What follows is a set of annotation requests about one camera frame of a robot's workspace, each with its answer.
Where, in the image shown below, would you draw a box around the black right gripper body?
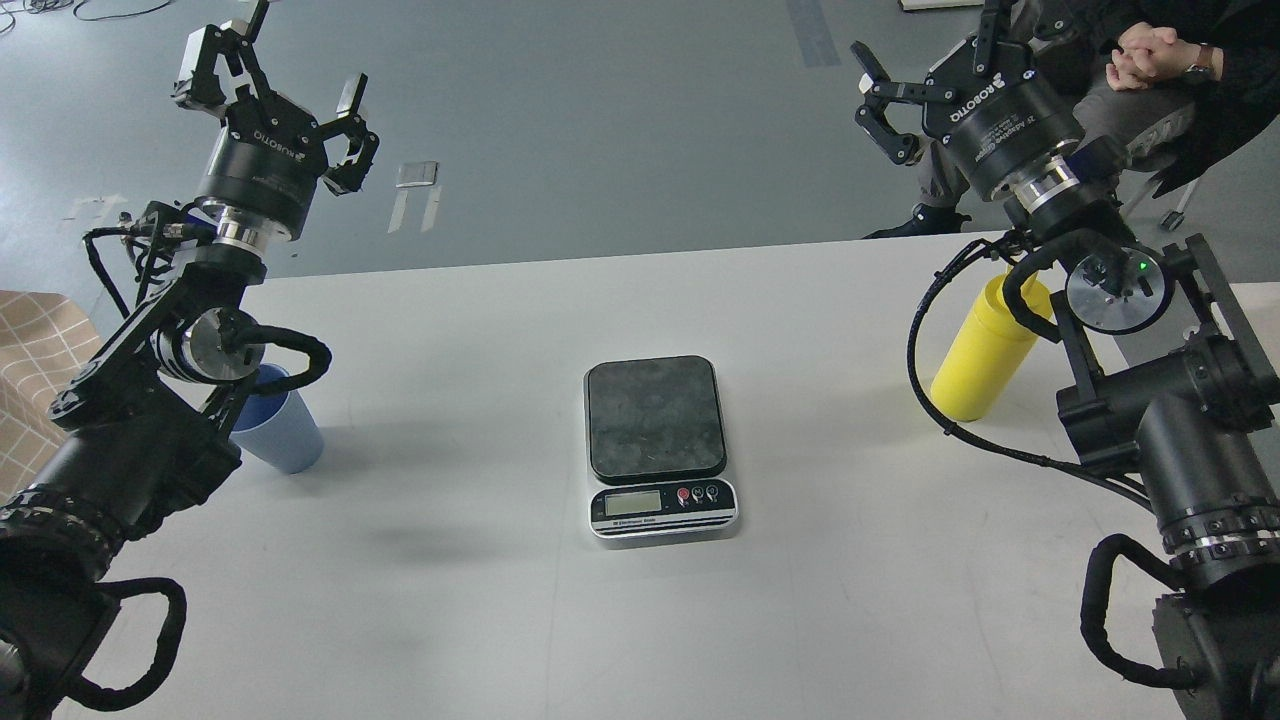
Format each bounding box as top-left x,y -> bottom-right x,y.
922,42 -> 1084,201

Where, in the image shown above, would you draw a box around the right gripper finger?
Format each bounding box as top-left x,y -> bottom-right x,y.
851,41 -> 960,167
972,0 -> 1021,76

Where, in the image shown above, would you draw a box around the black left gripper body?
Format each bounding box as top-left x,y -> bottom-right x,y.
193,88 -> 329,242

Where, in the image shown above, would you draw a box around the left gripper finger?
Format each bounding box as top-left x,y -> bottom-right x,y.
317,74 -> 380,196
172,1 -> 270,119

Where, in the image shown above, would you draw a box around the yellow squeeze seasoning bottle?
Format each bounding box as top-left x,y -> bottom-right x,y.
928,273 -> 1041,421

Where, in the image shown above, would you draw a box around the blue ribbed plastic cup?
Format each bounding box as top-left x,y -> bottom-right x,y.
230,389 -> 325,474

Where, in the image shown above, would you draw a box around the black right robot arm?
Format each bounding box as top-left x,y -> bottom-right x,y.
851,1 -> 1277,719

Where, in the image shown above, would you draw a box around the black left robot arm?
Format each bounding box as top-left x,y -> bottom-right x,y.
1,1 -> 380,719

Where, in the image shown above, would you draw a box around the black digital kitchen scale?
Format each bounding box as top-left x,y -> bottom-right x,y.
582,355 -> 740,544

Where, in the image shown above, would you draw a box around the seated person clasped hands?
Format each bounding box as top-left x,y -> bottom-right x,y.
1105,22 -> 1204,91

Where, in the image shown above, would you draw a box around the grey floor plate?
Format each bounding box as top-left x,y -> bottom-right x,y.
396,160 -> 439,190

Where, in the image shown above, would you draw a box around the seated person in black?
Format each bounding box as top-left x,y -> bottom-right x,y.
865,0 -> 1280,240

